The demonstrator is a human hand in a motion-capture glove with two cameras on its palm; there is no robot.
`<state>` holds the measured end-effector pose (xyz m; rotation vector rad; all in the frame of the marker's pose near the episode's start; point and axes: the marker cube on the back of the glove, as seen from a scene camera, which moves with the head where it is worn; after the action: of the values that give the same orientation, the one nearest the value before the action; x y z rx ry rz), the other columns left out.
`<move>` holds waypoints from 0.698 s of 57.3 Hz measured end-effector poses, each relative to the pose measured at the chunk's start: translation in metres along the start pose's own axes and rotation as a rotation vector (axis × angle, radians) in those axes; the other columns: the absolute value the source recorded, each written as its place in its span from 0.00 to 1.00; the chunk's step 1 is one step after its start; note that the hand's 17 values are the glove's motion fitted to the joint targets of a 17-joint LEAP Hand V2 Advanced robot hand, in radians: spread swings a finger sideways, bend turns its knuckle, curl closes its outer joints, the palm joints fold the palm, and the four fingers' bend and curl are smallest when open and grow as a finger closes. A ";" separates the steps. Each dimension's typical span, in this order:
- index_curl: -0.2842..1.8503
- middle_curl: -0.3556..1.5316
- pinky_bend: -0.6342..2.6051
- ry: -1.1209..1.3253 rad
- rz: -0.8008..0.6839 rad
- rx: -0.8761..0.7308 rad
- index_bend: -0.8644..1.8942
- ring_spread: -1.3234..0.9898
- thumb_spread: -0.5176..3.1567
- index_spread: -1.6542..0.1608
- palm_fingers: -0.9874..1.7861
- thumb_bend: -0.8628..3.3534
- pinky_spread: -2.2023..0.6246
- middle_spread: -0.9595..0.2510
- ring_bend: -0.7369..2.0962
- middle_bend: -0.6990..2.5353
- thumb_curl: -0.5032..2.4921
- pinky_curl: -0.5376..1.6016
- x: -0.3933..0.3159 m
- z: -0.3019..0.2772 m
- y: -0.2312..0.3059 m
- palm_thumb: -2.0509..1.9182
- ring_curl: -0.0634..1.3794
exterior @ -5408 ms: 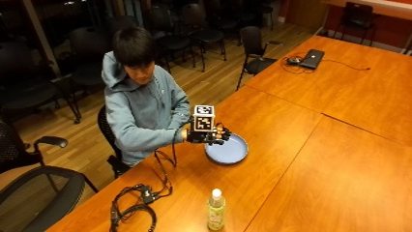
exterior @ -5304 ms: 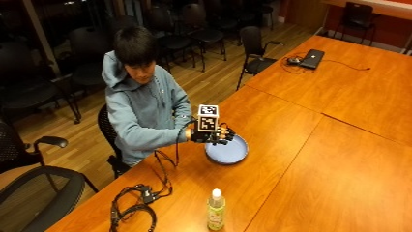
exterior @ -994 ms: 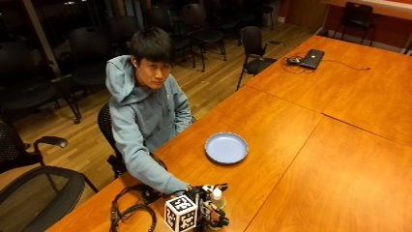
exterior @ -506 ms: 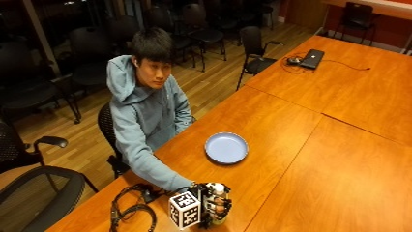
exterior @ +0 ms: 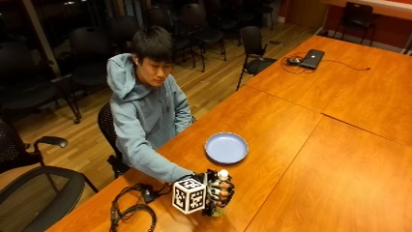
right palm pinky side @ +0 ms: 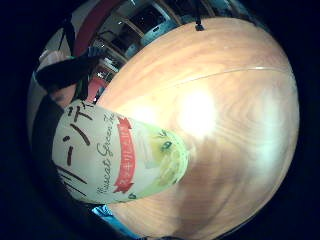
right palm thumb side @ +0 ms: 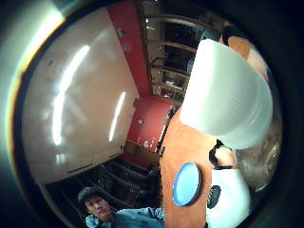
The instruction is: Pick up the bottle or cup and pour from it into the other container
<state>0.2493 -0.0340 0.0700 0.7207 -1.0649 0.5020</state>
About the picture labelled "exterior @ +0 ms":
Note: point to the black mesh armchair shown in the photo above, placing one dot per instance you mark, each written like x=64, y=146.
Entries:
x=18, y=151
x=39, y=196

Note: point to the bottle with white cap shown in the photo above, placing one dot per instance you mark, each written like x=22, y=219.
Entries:
x=223, y=174

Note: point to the black mesh office chair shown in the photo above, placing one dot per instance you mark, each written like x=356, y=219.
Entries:
x=107, y=129

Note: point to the the person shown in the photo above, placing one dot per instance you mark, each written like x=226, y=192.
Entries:
x=146, y=109

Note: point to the white marker cube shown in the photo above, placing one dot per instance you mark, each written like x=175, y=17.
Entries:
x=188, y=196

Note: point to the row of black chairs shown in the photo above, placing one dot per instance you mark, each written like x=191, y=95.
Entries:
x=86, y=54

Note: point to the black laptop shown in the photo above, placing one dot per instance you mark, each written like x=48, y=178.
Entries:
x=312, y=58

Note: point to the light blue plate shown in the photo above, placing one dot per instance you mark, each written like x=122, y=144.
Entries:
x=226, y=148

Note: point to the white window post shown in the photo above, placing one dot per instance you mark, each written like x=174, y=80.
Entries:
x=40, y=35

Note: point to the black padded armchair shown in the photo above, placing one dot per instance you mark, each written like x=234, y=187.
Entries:
x=254, y=48

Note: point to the white counter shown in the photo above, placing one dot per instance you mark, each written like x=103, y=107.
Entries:
x=378, y=8

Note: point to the black armless chair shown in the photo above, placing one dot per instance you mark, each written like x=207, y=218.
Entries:
x=356, y=17

